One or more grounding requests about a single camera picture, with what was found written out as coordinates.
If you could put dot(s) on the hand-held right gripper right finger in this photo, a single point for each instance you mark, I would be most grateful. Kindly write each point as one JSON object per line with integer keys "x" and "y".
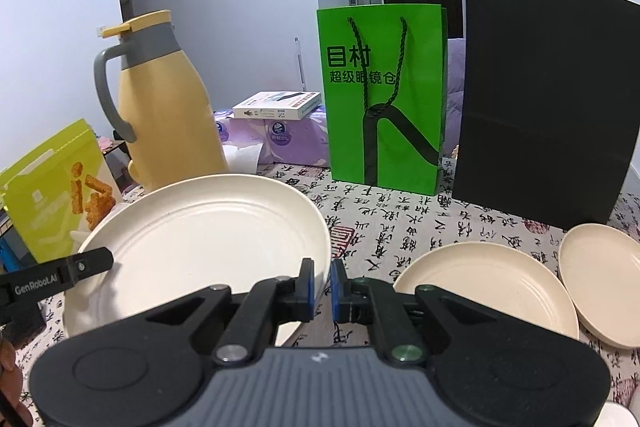
{"x": 337, "y": 292}

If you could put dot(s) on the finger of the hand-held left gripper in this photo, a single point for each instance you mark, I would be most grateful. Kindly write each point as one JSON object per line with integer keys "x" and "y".
{"x": 87, "y": 264}

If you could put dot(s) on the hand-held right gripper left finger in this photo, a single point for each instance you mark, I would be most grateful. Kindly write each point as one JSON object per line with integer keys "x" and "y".
{"x": 310, "y": 292}

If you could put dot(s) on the large cream plate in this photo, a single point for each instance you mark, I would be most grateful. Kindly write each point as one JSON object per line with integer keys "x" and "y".
{"x": 200, "y": 227}

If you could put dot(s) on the small cream plate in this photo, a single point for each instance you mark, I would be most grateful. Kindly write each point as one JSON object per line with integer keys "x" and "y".
{"x": 480, "y": 272}
{"x": 605, "y": 272}

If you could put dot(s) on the person's left hand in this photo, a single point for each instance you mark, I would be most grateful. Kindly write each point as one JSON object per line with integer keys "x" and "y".
{"x": 7, "y": 372}

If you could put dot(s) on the yellow-green snack box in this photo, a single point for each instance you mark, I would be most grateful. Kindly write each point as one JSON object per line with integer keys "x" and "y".
{"x": 45, "y": 202}

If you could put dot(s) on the white tissue sheet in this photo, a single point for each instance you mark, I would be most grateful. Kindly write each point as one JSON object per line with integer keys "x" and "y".
{"x": 242, "y": 159}

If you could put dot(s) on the purple tissue pack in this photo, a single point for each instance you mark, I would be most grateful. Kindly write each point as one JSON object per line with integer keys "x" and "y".
{"x": 295, "y": 142}

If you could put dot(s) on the yellow thermos jug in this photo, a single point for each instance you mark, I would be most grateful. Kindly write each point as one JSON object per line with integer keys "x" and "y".
{"x": 165, "y": 122}

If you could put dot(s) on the flat white box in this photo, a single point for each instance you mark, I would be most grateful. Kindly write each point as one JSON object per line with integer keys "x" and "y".
{"x": 275, "y": 104}

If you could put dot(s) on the pale purple bedding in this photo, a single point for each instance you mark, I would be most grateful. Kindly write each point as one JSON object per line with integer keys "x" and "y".
{"x": 456, "y": 97}

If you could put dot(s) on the green paper bag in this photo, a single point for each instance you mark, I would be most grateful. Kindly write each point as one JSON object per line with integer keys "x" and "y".
{"x": 425, "y": 57}

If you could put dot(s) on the black paper bag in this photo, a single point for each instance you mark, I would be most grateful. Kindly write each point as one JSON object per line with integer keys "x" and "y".
{"x": 540, "y": 107}

